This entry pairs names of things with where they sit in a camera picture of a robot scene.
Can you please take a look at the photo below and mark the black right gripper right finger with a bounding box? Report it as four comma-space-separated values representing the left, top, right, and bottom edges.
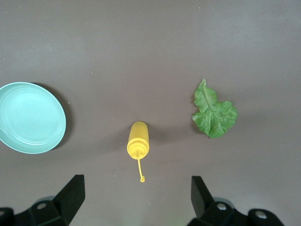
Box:
188, 176, 286, 226

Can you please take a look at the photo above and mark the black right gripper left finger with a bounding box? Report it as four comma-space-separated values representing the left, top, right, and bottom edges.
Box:
0, 174, 85, 226

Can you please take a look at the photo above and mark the green lettuce leaf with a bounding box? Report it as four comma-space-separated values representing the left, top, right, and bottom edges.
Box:
191, 79, 238, 139

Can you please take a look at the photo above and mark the yellow mustard squeeze bottle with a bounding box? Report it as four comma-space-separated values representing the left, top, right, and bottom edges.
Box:
127, 121, 150, 183

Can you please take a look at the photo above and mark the mint green plate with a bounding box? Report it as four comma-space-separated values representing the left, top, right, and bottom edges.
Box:
0, 81, 67, 154

